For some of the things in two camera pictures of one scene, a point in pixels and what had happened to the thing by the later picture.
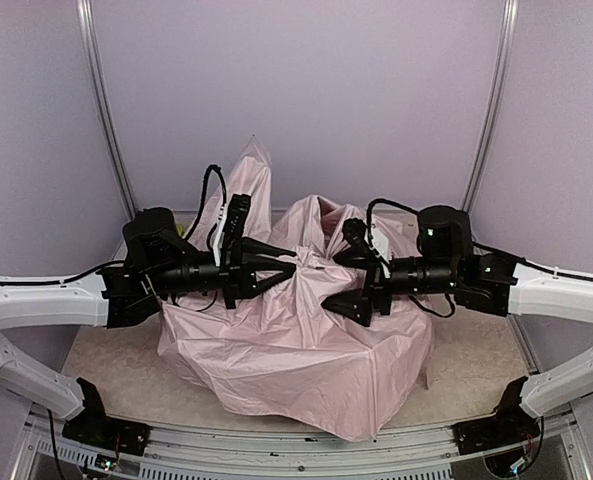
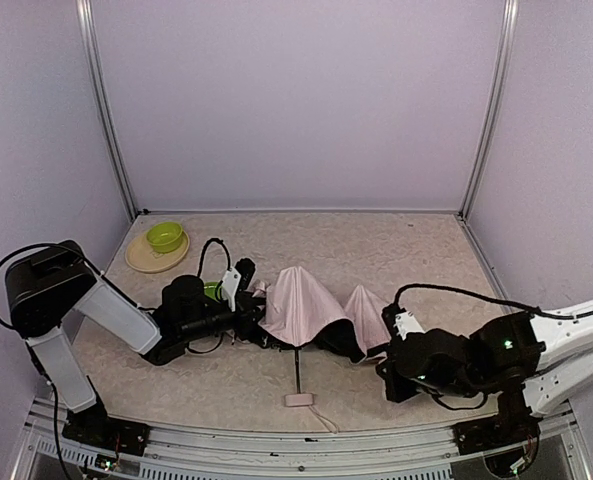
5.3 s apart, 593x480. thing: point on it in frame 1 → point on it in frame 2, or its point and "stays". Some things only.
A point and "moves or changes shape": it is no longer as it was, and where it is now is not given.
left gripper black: x=230 y=275 → x=249 y=314
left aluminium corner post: x=99 y=93 stays
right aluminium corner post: x=509 y=17 stays
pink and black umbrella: x=283 y=349 moves or changes shape
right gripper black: x=374 y=284 → x=391 y=362
